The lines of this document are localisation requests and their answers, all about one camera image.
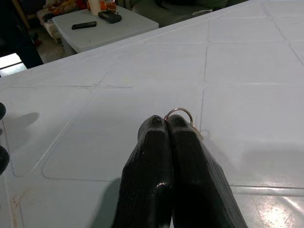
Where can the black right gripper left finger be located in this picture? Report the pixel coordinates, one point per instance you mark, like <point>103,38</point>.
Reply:
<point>147,166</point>

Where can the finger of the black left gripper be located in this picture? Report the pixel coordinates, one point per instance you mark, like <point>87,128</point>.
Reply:
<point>2,111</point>
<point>3,160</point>

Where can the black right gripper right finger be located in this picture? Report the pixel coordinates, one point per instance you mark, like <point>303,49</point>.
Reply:
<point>197,180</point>

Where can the person in dark clothes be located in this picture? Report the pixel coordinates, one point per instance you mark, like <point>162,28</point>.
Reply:
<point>16,35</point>

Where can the black remote control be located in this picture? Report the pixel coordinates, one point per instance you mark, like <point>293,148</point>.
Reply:
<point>84,25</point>

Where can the colourful clutter pile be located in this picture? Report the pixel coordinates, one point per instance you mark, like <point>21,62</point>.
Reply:
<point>64,6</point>

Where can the small grey side table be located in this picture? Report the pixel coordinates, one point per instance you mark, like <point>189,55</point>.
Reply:
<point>107,32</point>

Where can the white candle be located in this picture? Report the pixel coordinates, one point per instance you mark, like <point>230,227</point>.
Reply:
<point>93,7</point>

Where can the black pouch case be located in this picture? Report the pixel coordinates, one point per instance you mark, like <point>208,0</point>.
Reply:
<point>109,16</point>

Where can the green sofa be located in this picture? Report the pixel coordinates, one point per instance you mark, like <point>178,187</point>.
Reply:
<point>171,12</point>

